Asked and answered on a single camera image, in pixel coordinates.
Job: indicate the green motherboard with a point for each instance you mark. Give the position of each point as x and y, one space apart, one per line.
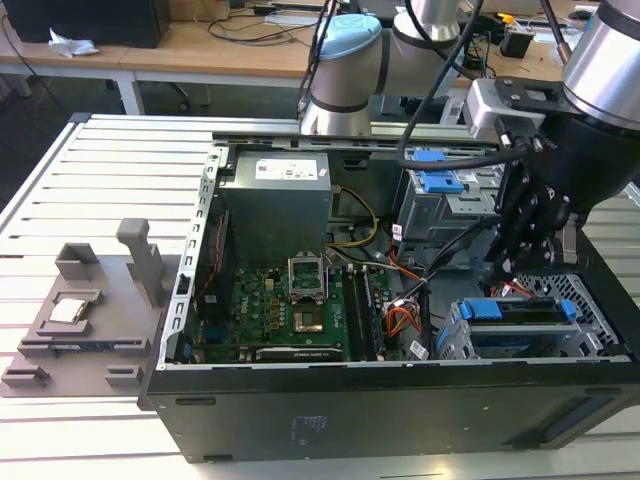
260 310

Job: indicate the grey metal drive cage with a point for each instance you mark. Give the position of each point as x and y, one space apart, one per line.
435 215

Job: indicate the grey power supply unit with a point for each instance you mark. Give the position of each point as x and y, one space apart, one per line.
280 200

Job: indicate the small black box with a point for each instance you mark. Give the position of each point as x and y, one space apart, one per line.
515 42

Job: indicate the dark RAM stick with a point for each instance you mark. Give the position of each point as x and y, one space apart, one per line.
75 346

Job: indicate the grey parts rack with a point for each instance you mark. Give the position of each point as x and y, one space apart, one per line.
75 325

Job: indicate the black graphics card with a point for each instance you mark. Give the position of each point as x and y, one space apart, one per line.
300 354

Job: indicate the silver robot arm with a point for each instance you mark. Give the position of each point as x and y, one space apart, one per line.
350 75

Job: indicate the large black box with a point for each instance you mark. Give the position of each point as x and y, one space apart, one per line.
85 20

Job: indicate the wooden desk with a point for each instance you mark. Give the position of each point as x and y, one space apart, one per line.
200 57

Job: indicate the black PC case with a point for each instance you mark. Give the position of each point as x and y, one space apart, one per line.
350 415

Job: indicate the blue disk carrier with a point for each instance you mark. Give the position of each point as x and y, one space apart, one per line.
440 181

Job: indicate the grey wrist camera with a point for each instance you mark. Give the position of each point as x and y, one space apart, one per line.
482 107

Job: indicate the perforated metal disk bay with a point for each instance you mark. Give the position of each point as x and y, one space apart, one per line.
595 330

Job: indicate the black RAM slot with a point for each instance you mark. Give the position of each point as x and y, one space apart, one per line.
374 315
355 315

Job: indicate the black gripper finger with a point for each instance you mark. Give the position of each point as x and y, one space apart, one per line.
510 220
545 235

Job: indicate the crumpled white paper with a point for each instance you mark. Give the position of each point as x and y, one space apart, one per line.
70 45

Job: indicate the silver CPU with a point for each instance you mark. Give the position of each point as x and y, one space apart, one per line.
67 310

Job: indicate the CPU socket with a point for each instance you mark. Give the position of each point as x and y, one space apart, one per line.
310 321

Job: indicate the hard disk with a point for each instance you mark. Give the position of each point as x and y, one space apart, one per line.
515 325

